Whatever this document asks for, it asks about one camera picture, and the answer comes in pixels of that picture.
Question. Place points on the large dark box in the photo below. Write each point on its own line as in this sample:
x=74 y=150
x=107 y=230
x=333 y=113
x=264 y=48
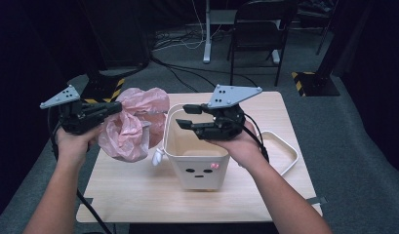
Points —
x=122 y=32

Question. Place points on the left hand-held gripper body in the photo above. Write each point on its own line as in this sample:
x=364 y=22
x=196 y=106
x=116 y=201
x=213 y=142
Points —
x=75 y=118

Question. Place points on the white desk frame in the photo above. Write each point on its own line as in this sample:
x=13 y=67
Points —
x=207 y=32

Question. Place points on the white trash bin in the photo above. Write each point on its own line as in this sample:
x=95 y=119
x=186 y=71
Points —
x=200 y=175

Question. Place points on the person's right hand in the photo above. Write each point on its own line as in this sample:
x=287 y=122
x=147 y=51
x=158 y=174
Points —
x=246 y=149

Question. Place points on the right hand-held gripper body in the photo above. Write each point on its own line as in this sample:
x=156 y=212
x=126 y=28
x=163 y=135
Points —
x=226 y=123

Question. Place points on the grey tape strip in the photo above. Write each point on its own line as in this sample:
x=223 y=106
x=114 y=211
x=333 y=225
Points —
x=317 y=200
x=88 y=201

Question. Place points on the person's left hand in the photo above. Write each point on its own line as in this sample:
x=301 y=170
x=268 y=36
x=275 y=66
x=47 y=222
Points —
x=73 y=146

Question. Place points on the black folding chair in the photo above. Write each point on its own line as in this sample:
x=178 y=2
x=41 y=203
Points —
x=257 y=32

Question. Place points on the pink trash bag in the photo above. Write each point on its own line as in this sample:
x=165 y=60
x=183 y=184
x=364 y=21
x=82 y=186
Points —
x=128 y=133

